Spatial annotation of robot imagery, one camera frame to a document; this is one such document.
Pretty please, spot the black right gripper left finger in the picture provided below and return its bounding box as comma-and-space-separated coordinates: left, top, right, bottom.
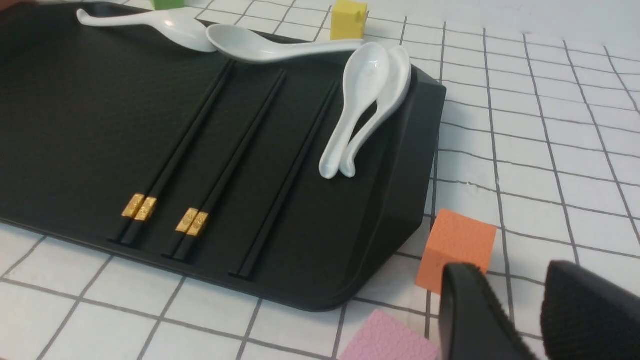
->
438, 263, 537, 360

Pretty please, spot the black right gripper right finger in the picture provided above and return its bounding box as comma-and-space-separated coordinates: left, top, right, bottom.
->
541, 260, 640, 360

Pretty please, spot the orange foam cube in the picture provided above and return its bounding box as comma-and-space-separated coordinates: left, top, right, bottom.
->
414, 208, 498, 294

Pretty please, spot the pink foam square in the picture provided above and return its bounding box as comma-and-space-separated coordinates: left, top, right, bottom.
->
338, 310, 441, 360

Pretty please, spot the black chopstick on tray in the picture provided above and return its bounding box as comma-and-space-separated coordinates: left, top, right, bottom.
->
228, 80, 339, 280

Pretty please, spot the white ceramic spoon outer right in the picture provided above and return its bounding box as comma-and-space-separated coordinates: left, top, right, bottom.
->
339, 45, 412, 178

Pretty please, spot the white ceramic spoon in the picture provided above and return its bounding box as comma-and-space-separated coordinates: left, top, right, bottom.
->
318, 42, 390, 180
76, 9, 217, 53
339, 45, 412, 178
205, 23, 365, 64

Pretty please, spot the white ceramic spoon inner right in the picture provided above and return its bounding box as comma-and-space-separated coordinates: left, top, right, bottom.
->
318, 42, 390, 180

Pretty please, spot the black chopstick gold band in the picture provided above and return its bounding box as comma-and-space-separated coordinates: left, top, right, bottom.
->
107, 59, 236, 245
172, 71, 288, 262
120, 61, 236, 247
162, 70, 284, 258

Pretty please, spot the yellow foam cube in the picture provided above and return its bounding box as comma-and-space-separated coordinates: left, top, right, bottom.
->
330, 0, 368, 41

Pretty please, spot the white ceramic spoon middle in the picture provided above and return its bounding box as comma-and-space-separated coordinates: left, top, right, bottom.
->
205, 23, 365, 64

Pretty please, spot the black plastic tray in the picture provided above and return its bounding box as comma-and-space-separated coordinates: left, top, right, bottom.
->
0, 2, 447, 312

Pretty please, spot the white ceramic spoon far left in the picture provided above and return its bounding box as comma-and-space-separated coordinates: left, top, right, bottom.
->
76, 9, 217, 53

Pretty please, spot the green foam cube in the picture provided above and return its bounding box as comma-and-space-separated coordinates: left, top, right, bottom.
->
150, 0, 186, 11

